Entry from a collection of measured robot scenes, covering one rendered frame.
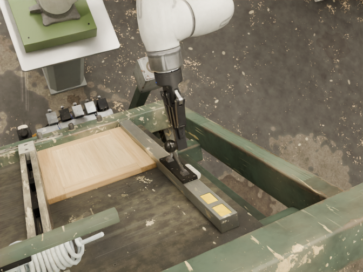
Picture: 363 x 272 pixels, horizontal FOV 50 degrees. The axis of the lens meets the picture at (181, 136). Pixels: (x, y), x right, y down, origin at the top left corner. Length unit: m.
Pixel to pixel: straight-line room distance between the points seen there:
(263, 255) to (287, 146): 2.37
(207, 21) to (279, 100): 2.15
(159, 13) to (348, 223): 0.63
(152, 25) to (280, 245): 0.59
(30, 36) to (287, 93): 2.01
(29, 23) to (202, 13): 1.17
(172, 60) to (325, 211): 0.52
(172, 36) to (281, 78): 2.30
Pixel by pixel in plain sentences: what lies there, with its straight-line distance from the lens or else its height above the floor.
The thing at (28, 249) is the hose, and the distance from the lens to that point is 0.65.
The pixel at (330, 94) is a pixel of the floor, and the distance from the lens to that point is 3.44.
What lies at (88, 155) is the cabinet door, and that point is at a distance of 1.56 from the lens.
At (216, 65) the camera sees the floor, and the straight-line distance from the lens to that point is 3.06.
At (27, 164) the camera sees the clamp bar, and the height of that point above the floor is 1.12.
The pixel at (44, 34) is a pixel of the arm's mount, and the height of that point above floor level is 0.83.
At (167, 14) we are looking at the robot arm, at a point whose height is 1.78.
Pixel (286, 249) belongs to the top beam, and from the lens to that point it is 0.76.
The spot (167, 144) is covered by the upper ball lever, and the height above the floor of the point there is 1.56.
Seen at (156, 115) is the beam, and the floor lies 0.89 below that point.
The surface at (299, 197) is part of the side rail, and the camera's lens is 1.09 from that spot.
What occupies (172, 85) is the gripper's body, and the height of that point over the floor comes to 1.67.
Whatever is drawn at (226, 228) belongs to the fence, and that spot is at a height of 1.69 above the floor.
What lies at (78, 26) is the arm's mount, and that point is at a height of 0.83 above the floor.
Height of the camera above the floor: 2.61
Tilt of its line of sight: 69 degrees down
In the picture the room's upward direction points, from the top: 45 degrees clockwise
